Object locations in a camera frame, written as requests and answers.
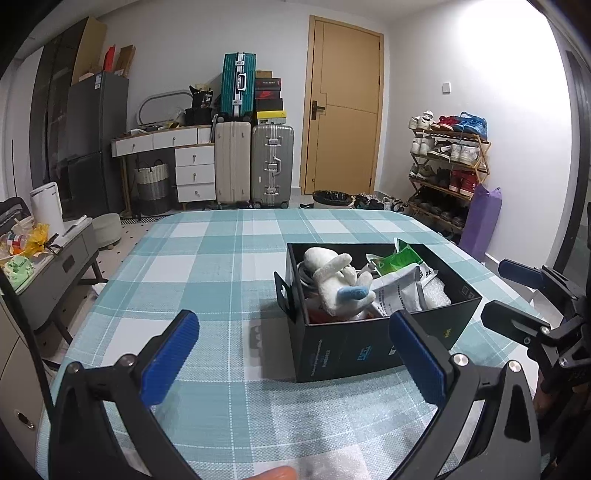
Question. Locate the grey green foil pouch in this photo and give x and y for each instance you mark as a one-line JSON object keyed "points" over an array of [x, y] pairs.
{"points": [[398, 280]]}

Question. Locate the white plush toy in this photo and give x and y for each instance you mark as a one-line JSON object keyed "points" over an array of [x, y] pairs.
{"points": [[343, 292]]}

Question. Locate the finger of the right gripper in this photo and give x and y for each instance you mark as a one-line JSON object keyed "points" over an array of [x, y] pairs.
{"points": [[512, 322], [520, 274]]}

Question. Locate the dark grey refrigerator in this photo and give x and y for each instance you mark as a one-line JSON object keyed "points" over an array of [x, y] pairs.
{"points": [[96, 115]]}

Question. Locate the dark tall cabinet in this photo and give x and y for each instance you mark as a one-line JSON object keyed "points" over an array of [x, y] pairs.
{"points": [[64, 59]]}

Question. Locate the purple bag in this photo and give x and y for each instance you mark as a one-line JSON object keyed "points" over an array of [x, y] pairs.
{"points": [[481, 221]]}

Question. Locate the beige suitcase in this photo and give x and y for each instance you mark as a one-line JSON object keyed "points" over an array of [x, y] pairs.
{"points": [[232, 162]]}

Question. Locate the silver suitcase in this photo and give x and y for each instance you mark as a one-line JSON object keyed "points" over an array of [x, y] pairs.
{"points": [[272, 166]]}

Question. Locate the round grey stool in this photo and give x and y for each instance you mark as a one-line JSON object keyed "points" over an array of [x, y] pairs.
{"points": [[108, 230]]}

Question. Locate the yellow wooden door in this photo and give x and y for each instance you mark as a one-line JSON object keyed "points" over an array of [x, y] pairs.
{"points": [[343, 107]]}

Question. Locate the white foam sheet piece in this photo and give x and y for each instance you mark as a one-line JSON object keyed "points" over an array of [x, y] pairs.
{"points": [[435, 296]]}

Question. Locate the person's left hand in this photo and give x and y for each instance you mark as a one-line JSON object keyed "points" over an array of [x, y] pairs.
{"points": [[278, 473]]}

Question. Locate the white air purifier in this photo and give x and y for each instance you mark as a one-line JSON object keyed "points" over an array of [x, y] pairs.
{"points": [[47, 209]]}

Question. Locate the teal suitcase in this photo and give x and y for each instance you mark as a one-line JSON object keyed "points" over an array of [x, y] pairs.
{"points": [[237, 86]]}

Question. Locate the checked teal tablecloth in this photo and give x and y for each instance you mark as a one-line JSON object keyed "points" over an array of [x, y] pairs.
{"points": [[235, 409]]}

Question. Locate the woven laundry basket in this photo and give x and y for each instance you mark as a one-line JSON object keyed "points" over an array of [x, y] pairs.
{"points": [[153, 188]]}

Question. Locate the black bag on desk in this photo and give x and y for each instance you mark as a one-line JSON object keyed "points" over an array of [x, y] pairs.
{"points": [[200, 111]]}

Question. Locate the red white small packet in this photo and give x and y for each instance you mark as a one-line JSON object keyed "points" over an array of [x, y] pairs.
{"points": [[318, 311]]}

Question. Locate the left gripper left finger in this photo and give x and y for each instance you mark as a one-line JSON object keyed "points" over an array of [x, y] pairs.
{"points": [[82, 442]]}

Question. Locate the grey side table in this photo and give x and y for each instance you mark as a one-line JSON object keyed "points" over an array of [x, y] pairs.
{"points": [[71, 263]]}

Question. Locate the black cardboard box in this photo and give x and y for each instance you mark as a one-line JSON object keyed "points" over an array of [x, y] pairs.
{"points": [[326, 349]]}

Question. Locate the white drawer desk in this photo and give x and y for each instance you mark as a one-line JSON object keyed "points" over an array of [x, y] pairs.
{"points": [[189, 153]]}

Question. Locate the wooden shoe rack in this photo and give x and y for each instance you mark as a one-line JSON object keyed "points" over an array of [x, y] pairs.
{"points": [[449, 161]]}

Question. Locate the stack of shoe boxes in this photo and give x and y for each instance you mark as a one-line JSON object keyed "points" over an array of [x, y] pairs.
{"points": [[268, 99]]}

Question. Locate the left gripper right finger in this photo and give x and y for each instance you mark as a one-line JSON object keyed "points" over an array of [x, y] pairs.
{"points": [[485, 425]]}

